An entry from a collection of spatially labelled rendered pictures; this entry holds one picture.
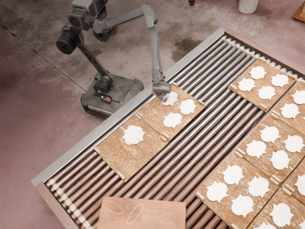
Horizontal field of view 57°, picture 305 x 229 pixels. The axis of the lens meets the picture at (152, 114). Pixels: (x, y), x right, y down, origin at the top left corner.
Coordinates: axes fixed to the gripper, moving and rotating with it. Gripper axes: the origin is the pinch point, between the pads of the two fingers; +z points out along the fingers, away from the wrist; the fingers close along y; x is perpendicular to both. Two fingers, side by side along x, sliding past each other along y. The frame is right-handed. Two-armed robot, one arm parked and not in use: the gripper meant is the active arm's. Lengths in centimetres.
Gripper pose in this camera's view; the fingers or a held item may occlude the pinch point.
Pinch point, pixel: (160, 97)
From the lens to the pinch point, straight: 214.9
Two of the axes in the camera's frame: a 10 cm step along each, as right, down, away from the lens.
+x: -6.8, 7.2, -1.4
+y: -7.0, -5.9, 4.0
